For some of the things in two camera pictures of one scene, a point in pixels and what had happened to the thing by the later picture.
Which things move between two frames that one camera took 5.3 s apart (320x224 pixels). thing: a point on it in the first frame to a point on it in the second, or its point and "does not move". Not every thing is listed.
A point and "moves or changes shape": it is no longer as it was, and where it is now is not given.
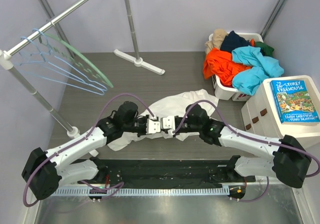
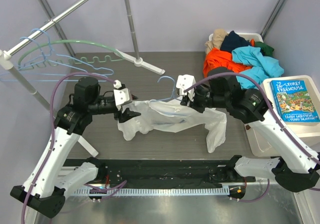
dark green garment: x=266 y=50 does not move
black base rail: x=169 y=171 does not move
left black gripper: x=144 y=119 to x=125 y=115
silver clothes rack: x=6 y=62 does not move
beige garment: x=218 y=36 does not move
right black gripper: x=175 y=133 to x=194 y=104
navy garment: x=233 y=41 does not move
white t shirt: x=176 y=106 moves or changes shape
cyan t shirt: x=248 y=80 does not move
